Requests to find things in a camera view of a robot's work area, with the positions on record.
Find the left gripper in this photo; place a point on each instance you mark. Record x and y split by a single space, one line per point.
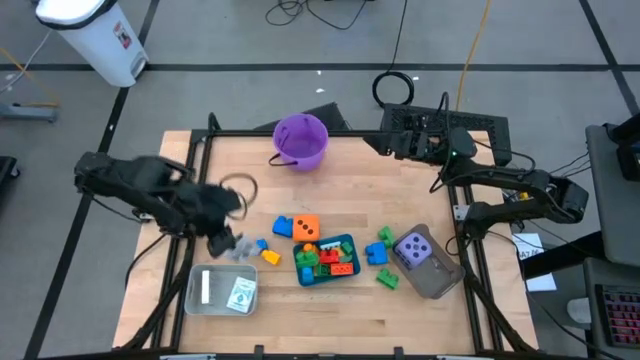
215 205

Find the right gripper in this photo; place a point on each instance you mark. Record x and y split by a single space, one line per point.
425 145

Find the white card box black emblem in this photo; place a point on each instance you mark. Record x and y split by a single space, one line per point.
243 248

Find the light grey plastic bin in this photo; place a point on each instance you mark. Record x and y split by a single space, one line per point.
220 300

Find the orange foam die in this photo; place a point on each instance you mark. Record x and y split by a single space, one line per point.
306 235

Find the green big-stud toy block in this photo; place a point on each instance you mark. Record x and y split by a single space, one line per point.
306 259

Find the orange wedge toy block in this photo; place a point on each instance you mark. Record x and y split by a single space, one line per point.
310 247

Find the light blue rounded block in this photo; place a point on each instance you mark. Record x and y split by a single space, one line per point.
306 276

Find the red toy block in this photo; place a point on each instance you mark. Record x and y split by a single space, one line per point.
329 257

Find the pale cyan toy block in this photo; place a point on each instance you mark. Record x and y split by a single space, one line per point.
330 245

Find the purple foam die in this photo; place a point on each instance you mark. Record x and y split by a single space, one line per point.
415 250

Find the dark green toy block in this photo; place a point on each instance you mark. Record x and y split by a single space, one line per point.
346 248

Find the teal plastic bin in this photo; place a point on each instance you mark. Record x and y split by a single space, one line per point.
356 256

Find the orange studded toy block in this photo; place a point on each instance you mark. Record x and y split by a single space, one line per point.
342 269

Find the smoky transparent plastic bin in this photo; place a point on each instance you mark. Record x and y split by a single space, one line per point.
435 280

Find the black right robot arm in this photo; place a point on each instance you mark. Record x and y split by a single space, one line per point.
500 177

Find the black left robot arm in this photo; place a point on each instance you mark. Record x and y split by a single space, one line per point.
130 180

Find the yellow toy block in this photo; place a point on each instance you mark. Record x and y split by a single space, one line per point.
271 257

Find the purple plastic bucket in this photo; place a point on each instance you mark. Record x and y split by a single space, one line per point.
300 142

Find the large blue toy block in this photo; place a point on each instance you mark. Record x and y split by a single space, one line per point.
376 254

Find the black table edge clamp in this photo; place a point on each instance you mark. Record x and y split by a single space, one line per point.
258 351
398 352

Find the white paper sheet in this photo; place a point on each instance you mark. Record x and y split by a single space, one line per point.
530 245

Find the black desk leg bar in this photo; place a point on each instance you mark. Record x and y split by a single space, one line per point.
560 257

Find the black caster foot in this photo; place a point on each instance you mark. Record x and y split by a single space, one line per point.
7 167

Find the grey stand base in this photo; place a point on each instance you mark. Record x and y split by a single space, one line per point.
30 112

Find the white trash bin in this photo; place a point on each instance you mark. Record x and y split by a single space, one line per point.
100 45

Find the grey desk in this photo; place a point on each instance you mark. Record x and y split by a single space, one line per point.
592 280
615 215

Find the black desk device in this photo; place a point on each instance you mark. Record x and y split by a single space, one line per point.
627 155

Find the grey oval mouse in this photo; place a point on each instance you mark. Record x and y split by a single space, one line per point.
580 311

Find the keyboard with coloured keys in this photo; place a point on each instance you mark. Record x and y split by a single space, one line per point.
620 315

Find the grey metal mounting bracket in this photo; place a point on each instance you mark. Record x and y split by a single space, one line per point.
460 211

